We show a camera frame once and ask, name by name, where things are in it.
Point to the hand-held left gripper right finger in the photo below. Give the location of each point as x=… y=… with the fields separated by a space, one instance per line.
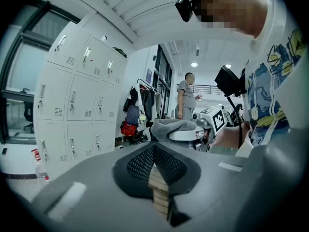
x=212 y=182

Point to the dark bag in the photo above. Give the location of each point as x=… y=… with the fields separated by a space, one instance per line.
x=120 y=51

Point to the red and black bag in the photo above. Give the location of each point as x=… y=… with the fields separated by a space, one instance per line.
x=128 y=129

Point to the dark window frame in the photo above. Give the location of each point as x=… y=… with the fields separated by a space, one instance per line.
x=33 y=41

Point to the black hanging garment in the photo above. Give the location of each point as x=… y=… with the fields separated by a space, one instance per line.
x=132 y=94

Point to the small black rectangular device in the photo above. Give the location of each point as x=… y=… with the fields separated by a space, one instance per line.
x=4 y=151

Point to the beige hanging coat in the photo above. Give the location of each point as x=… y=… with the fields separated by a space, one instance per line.
x=158 y=105

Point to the black head-mounted camera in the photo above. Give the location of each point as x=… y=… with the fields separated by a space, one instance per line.
x=184 y=8

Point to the person's white printed t-shirt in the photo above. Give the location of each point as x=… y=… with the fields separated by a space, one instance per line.
x=260 y=100

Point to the small white object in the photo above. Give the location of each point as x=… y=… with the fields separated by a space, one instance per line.
x=103 y=38

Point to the navy backpack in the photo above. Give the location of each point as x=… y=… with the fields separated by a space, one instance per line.
x=132 y=115

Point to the wooden slatted platform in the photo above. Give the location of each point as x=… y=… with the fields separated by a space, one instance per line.
x=159 y=197

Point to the grey wiping cloth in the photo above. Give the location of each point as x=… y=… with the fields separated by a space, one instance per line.
x=164 y=127

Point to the person's right forearm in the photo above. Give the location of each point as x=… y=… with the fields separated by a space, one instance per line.
x=229 y=136

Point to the grey metal locker door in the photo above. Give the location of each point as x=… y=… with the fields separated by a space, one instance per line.
x=108 y=98

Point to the blue wall poster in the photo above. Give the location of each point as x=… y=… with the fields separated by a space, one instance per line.
x=149 y=76

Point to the small drink bottle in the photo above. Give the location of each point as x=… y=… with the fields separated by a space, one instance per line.
x=199 y=97

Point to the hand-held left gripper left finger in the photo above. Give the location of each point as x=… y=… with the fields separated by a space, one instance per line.
x=96 y=190

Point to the black jacket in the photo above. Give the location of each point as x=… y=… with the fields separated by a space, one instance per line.
x=147 y=103

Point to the black chest-mounted device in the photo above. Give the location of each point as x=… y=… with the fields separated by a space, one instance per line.
x=227 y=80

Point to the person's head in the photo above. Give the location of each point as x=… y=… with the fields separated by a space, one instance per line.
x=229 y=8

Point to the black metal clothes rack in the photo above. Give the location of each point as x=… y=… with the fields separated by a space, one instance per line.
x=138 y=80

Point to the clear bottle red cap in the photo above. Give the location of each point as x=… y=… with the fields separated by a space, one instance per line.
x=41 y=173

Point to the black office chair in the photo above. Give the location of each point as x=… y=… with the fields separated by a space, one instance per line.
x=27 y=115

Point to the grey metal locker bank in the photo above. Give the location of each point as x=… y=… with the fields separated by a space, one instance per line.
x=55 y=91

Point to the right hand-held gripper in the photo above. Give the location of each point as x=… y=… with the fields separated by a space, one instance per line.
x=218 y=120

